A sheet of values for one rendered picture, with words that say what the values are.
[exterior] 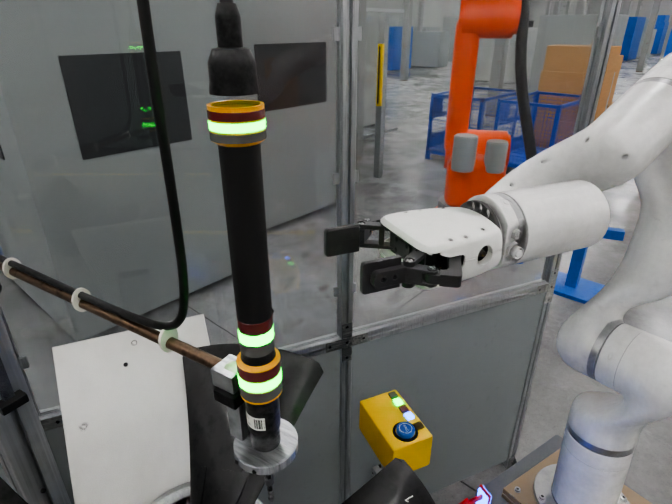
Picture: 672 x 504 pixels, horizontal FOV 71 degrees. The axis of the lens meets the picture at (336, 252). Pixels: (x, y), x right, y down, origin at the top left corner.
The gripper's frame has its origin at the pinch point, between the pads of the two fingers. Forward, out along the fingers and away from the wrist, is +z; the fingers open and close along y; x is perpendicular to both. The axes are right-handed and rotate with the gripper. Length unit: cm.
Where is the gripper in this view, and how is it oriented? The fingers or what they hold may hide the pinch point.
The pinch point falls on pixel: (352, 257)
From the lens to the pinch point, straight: 46.3
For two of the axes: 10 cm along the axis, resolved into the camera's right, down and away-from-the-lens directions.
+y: -4.0, -3.9, 8.3
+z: -9.1, 1.7, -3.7
